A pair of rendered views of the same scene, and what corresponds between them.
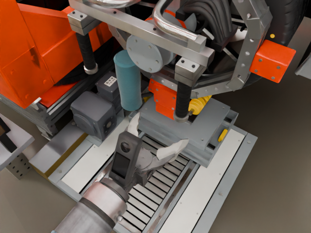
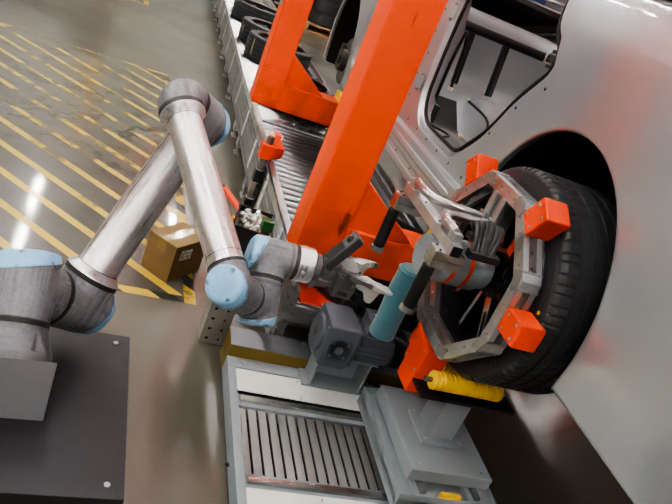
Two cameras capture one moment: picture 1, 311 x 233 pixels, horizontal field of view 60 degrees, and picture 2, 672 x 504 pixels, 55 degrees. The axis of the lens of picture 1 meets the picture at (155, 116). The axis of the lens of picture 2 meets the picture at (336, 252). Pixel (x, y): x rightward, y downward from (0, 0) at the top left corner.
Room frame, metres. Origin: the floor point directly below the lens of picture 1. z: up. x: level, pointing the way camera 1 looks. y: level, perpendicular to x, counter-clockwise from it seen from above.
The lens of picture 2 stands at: (-0.98, -0.78, 1.51)
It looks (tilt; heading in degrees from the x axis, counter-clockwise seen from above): 23 degrees down; 35
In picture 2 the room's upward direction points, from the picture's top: 23 degrees clockwise
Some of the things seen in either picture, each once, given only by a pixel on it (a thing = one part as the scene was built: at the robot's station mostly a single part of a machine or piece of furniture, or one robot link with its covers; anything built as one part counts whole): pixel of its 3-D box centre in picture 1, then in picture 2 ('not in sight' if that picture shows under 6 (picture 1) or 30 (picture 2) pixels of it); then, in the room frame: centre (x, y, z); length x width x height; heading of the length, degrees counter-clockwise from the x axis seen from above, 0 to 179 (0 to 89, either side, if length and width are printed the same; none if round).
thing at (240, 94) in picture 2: not in sight; (287, 118); (2.78, 2.79, 0.19); 1.00 x 0.86 x 0.39; 56
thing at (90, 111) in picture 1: (114, 105); (361, 355); (0.88, 0.22, 0.26); 0.42 x 0.18 x 0.35; 146
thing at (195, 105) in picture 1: (207, 90); (466, 386); (0.76, -0.22, 0.51); 0.29 x 0.06 x 0.06; 146
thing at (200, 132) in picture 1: (186, 96); (445, 409); (0.88, -0.16, 0.32); 0.40 x 0.30 x 0.28; 56
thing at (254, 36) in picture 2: not in sight; (278, 53); (3.67, 4.05, 0.39); 0.66 x 0.66 x 0.24
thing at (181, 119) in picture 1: (183, 99); (418, 286); (0.45, -0.07, 0.83); 0.04 x 0.04 x 0.16
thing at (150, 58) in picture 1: (163, 36); (453, 261); (0.68, -0.02, 0.85); 0.21 x 0.14 x 0.14; 146
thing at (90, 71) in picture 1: (86, 51); (386, 228); (0.64, 0.21, 0.83); 0.04 x 0.04 x 0.16
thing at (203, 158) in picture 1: (183, 118); (422, 449); (0.88, -0.16, 0.13); 0.50 x 0.36 x 0.10; 56
